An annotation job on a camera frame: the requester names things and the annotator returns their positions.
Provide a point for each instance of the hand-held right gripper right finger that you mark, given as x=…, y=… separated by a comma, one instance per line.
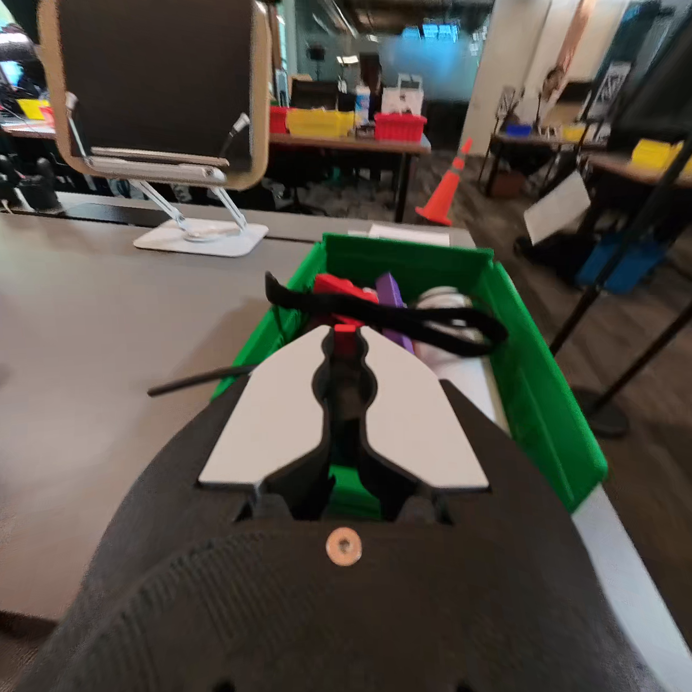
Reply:
x=416, y=416

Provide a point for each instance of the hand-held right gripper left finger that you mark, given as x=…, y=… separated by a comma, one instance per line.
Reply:
x=270, y=411

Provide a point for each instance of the green plastic bin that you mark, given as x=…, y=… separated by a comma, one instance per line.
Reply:
x=535, y=389

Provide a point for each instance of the red plastic object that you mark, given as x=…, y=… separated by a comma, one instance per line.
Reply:
x=335, y=286

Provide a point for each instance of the white metal bottle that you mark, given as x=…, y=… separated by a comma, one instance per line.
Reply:
x=443, y=300

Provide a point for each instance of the purple block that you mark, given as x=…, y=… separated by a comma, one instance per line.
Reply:
x=389, y=289

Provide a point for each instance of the white paper sheet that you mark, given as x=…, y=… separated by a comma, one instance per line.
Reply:
x=405, y=235

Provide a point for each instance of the orange traffic cone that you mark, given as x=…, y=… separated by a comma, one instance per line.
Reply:
x=446, y=189

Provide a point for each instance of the blue bag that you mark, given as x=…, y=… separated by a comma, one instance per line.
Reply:
x=616, y=265

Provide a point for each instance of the white board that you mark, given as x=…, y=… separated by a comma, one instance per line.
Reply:
x=557, y=208

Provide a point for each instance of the wooden table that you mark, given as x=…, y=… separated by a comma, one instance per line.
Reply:
x=346, y=143

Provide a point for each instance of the black stand pole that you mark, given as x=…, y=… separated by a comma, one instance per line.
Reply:
x=632, y=227

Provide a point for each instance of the large red plastic bin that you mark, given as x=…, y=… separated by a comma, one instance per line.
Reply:
x=400, y=128

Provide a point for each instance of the long yellow plastic bin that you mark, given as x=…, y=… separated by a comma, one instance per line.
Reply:
x=319, y=124

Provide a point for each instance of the white box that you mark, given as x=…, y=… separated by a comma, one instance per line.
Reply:
x=403, y=97

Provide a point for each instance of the black holder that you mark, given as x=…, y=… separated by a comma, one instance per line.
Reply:
x=11, y=184
x=42, y=186

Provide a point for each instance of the small yellow bin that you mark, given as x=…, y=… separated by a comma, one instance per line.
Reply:
x=654, y=154

